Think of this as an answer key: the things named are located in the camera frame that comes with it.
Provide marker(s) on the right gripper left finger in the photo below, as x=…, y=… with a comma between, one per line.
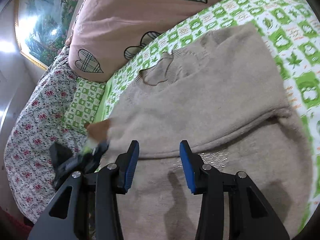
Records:
x=67, y=214

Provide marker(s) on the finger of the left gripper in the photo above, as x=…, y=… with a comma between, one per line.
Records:
x=103, y=146

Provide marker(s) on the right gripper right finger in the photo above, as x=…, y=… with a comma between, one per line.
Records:
x=251, y=216

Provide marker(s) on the beige knit sweater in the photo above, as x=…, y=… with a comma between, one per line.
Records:
x=222, y=93

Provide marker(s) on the green checkered pillow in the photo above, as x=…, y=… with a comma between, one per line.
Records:
x=84, y=105

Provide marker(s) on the floral print blanket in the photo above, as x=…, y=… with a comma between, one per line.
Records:
x=26, y=155

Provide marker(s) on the pink quilt with plaid hearts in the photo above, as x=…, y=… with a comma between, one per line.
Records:
x=108, y=33

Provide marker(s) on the gold framed landscape painting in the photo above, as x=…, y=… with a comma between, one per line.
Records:
x=41, y=28

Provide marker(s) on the green white patterned bedsheet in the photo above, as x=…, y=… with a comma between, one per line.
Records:
x=289, y=30

